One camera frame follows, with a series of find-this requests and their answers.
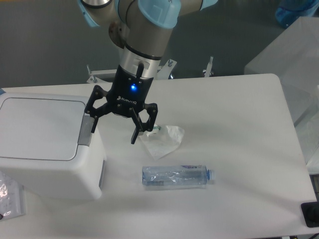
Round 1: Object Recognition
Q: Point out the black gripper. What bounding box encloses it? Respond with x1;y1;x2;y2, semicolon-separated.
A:
84;65;159;145

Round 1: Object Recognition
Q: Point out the white plastic trash can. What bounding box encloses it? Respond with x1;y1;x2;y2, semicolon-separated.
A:
0;92;107;200

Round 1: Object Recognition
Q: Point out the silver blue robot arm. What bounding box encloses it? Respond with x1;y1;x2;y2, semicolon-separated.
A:
77;0;217;143

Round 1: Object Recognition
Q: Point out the crumpled white plastic wrapper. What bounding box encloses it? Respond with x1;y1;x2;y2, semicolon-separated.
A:
139;124;185;160

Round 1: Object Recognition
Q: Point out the clear plastic water bottle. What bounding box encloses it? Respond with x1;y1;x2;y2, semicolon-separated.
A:
142;165;216;187

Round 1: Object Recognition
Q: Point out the clear plastic bag packet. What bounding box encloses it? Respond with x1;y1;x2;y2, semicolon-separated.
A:
0;172;26;222

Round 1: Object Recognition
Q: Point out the translucent plastic storage box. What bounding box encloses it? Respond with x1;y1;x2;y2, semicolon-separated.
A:
244;17;319;175

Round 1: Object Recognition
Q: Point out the blue plastic bag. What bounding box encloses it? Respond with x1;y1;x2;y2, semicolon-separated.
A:
275;0;319;28

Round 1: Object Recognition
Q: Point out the black device at edge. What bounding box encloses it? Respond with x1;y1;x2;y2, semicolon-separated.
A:
301;202;319;228

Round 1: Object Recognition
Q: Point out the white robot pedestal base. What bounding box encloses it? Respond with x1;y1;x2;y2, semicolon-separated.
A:
86;56;214;84

